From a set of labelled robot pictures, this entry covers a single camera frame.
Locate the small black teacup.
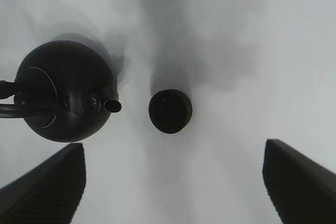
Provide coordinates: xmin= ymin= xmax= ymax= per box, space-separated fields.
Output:
xmin=149 ymin=89 xmax=193 ymax=134

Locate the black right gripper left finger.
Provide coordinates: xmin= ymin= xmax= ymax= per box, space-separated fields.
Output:
xmin=1 ymin=143 xmax=86 ymax=223

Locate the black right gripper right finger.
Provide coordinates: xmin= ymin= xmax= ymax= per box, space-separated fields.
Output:
xmin=262 ymin=140 xmax=335 ymax=223

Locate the black cast iron teapot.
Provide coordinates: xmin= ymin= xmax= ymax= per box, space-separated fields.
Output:
xmin=1 ymin=40 xmax=122 ymax=143

